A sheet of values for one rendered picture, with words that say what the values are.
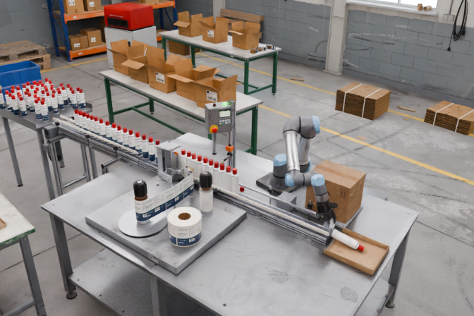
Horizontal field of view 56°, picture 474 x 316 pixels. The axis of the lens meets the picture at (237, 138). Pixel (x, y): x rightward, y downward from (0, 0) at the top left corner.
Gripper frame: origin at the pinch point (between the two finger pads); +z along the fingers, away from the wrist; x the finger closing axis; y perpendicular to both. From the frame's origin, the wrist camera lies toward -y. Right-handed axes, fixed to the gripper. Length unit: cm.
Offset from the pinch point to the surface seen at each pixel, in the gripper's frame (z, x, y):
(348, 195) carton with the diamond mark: -12.8, 5.2, -18.8
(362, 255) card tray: 15.8, 16.8, 1.5
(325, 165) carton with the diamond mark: -26.6, -15.9, -35.8
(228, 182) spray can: -31, -70, 3
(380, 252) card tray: 18.4, 23.9, -8.1
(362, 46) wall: -40, -208, -563
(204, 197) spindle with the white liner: -34, -65, 32
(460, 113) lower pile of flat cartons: 65, -33, -440
